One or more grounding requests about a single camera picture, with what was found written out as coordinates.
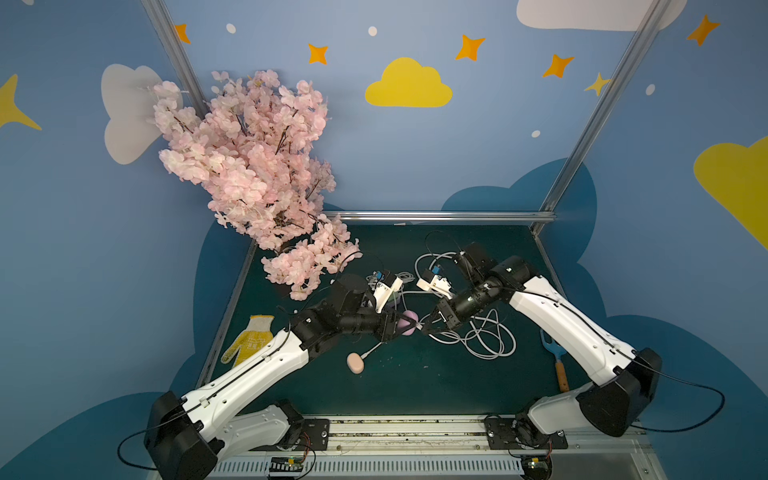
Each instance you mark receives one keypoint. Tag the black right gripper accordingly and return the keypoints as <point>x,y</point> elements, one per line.
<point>444,312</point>

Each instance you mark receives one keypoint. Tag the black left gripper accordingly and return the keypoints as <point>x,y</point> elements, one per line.
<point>389,324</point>

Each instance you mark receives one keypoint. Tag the purple earbud case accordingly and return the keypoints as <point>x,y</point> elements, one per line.
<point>407,323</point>

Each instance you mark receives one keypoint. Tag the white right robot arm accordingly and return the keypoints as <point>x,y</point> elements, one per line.
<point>622,380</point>

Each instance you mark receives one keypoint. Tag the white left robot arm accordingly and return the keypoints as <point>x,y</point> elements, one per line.
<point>185,435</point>

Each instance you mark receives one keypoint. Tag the yellow work glove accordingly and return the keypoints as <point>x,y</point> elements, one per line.
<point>255,336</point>

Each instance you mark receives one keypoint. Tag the pink artificial blossom tree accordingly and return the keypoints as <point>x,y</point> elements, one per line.
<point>252,153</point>

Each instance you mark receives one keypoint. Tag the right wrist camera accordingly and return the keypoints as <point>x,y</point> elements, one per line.
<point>436,284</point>

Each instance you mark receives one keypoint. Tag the aluminium back frame rail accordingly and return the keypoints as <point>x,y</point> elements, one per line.
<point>444,217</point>

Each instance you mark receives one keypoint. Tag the orange handled garden fork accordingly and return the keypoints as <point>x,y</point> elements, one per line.
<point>558,352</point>

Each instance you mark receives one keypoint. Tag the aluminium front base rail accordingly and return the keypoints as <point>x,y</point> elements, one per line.
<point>271,445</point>

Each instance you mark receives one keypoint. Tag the left aluminium frame post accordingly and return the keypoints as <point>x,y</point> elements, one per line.
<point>161,20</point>

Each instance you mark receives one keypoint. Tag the aluminium frame post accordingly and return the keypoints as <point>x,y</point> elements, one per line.
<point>161,20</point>
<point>642,40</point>

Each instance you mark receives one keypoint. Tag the right aluminium frame post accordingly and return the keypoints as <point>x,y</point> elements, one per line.
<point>642,40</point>

